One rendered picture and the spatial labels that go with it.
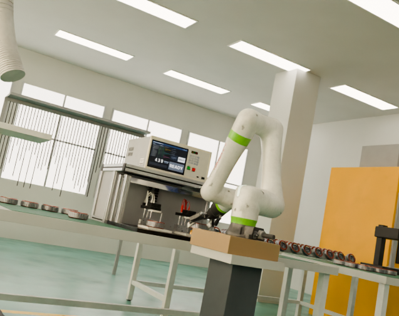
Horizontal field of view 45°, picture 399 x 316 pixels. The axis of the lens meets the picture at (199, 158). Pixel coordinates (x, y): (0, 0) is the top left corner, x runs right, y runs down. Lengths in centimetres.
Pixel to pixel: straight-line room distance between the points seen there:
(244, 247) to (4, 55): 206
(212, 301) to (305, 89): 525
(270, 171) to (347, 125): 712
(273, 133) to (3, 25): 196
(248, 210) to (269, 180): 24
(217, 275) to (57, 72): 746
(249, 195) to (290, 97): 488
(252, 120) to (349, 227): 414
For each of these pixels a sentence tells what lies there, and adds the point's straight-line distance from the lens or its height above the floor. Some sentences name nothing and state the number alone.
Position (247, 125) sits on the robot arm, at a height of 137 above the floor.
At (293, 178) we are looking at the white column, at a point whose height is 174.
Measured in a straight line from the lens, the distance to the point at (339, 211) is 658.
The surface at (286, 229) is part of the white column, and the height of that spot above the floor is 102.
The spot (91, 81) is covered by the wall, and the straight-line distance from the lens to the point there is 953.
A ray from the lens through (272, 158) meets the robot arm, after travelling 249.
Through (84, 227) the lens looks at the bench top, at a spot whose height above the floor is 73.
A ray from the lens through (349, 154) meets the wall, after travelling 930.
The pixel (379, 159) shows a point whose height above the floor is 210.
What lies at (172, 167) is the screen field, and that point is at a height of 116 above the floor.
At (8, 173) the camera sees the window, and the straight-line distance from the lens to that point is 906.
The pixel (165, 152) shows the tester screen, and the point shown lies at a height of 124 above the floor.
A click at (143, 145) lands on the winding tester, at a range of 305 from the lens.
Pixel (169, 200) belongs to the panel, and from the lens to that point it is 315.
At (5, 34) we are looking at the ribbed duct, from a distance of 353.
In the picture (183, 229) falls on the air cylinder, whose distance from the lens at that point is 306.
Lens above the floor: 84
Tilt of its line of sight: 8 degrees up
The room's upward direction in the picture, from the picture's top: 11 degrees clockwise
